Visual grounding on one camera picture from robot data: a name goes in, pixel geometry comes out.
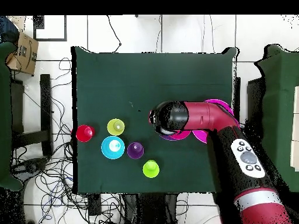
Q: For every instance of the small crimson bowl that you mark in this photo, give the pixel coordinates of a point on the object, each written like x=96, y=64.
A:
x=183, y=134

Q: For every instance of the cardboard box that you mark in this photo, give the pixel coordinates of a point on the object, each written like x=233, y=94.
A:
x=23, y=53

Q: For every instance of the black pedestal leg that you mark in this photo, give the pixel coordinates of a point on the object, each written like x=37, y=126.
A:
x=32, y=164

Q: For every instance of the small light blue bowl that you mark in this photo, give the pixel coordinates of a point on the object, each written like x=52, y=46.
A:
x=109, y=149

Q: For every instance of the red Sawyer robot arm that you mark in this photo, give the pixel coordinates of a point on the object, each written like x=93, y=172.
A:
x=201, y=115

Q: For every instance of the yellow cup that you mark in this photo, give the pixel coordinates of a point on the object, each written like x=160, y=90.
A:
x=112, y=128

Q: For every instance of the green cup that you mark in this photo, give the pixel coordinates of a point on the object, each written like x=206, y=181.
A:
x=151, y=170

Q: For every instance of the purple cup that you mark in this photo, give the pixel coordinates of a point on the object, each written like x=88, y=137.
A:
x=133, y=151

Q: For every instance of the green covered side table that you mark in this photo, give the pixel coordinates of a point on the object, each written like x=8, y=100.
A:
x=4, y=116
x=280, y=105

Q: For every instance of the black power strip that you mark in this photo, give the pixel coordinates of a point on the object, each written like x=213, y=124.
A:
x=94, y=205

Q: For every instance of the dark blue fabric item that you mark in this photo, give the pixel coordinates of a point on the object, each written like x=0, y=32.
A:
x=8, y=30

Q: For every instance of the black floor frame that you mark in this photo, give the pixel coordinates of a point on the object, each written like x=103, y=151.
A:
x=50, y=40

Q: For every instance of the red cup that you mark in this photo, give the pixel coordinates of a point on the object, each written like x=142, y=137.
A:
x=83, y=134

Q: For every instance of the large pink bowl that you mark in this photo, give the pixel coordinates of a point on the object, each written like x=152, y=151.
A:
x=201, y=136

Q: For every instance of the dark green table cloth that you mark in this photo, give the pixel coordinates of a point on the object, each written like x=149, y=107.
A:
x=151, y=77

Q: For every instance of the black stand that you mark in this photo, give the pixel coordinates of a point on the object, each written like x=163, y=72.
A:
x=254, y=100
x=45, y=105

